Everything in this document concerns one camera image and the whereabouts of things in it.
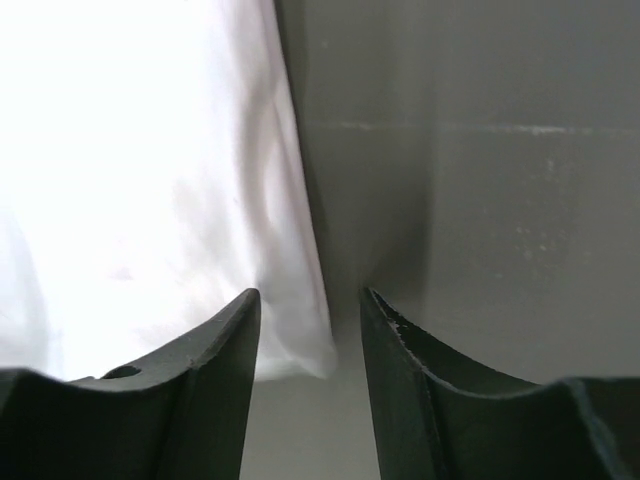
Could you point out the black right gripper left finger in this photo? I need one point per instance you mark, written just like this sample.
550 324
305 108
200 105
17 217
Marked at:
179 412

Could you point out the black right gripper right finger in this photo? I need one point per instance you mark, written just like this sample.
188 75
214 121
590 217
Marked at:
438 414

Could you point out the white t-shirt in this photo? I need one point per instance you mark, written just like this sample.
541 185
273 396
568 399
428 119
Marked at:
150 173

